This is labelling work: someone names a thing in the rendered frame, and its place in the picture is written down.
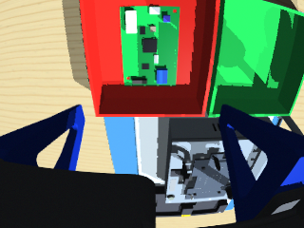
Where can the red bin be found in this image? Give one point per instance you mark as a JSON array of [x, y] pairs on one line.
[[101, 22]]

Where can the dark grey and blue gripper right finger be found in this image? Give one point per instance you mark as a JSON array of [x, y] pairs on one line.
[[284, 170]]

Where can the green circuit board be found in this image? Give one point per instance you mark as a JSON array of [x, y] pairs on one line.
[[150, 42]]

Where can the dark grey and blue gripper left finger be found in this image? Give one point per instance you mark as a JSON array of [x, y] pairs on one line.
[[24, 144]]

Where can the green open-top bin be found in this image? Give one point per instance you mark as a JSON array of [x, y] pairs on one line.
[[259, 62]]

